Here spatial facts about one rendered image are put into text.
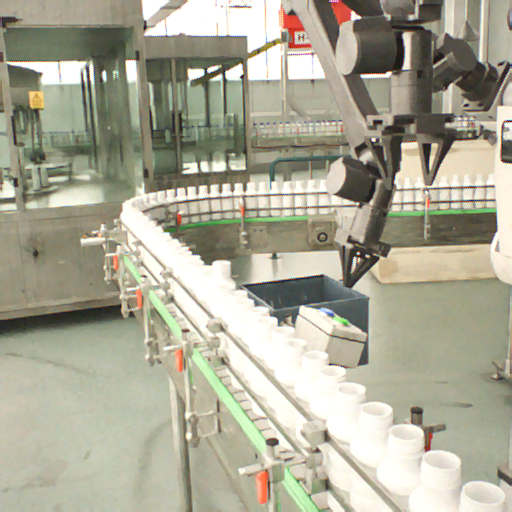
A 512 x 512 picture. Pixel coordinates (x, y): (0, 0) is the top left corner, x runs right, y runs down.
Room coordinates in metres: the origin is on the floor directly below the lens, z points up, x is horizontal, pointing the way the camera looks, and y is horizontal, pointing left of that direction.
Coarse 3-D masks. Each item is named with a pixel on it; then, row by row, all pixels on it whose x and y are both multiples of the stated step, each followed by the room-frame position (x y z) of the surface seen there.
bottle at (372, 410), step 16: (368, 416) 0.65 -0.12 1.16; (384, 416) 0.64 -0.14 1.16; (368, 432) 0.64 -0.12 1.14; (384, 432) 0.64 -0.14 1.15; (352, 448) 0.65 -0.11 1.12; (368, 448) 0.64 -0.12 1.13; (384, 448) 0.64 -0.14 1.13; (368, 464) 0.63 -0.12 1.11; (352, 480) 0.65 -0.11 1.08; (352, 496) 0.65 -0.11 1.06; (368, 496) 0.63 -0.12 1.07
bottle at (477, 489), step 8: (464, 488) 0.50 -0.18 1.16; (472, 488) 0.51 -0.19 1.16; (480, 488) 0.51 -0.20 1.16; (488, 488) 0.50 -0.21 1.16; (496, 488) 0.50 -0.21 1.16; (464, 496) 0.49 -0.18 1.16; (472, 496) 0.51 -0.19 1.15; (480, 496) 0.51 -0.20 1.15; (488, 496) 0.50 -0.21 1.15; (496, 496) 0.50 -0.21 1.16; (504, 496) 0.48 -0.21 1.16; (464, 504) 0.49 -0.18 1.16; (472, 504) 0.48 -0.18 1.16; (480, 504) 0.48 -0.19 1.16; (488, 504) 0.47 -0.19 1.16; (496, 504) 0.47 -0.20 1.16; (504, 504) 0.48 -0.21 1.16
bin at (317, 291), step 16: (240, 288) 1.99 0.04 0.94; (256, 288) 2.02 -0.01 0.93; (272, 288) 2.04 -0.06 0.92; (288, 288) 2.06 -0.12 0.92; (304, 288) 2.08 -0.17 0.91; (320, 288) 2.10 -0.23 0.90; (336, 288) 2.01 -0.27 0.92; (352, 288) 1.91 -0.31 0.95; (256, 304) 1.86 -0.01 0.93; (272, 304) 2.04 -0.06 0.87; (288, 304) 2.06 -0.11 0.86; (304, 304) 2.08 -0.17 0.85; (320, 304) 1.76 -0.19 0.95; (336, 304) 1.78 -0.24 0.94; (352, 304) 1.80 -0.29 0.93; (368, 304) 1.82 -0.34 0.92; (352, 320) 1.80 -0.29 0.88; (368, 320) 1.82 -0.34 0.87; (368, 336) 1.82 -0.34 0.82; (368, 352) 1.82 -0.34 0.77
